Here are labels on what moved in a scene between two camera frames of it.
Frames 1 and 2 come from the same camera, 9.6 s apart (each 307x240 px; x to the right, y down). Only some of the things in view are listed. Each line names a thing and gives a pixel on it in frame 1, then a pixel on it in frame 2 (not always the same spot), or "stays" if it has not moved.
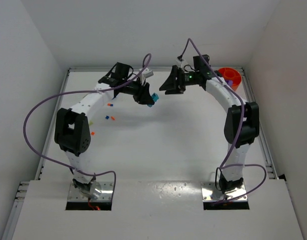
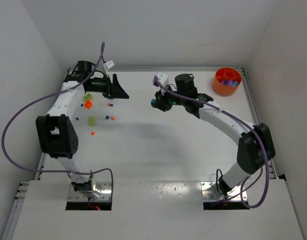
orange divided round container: x=230 y=73 stays
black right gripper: x=180 y=80 -> x=164 y=101
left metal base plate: x=106 y=195 stays
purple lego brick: x=230 y=82 stays
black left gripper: x=140 y=92 -> x=111 y=87
